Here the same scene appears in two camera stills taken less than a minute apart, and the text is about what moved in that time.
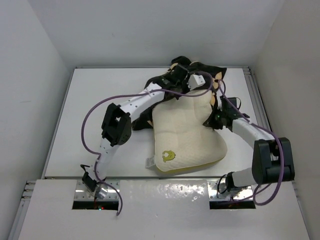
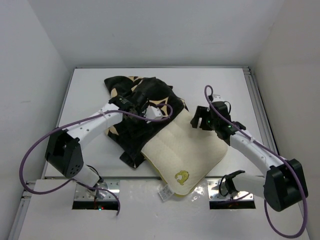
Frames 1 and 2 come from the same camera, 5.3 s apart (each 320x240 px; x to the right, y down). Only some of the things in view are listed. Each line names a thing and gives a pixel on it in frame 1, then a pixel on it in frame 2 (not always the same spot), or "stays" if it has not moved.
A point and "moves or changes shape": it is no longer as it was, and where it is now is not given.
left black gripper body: [182, 86] to [142, 111]
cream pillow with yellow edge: [182, 140] moves or changes shape
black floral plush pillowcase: [212, 74] to [135, 94]
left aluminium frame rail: [22, 210] stays
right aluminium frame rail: [258, 99] stays
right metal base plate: [237, 193] stays
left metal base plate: [82, 194] stays
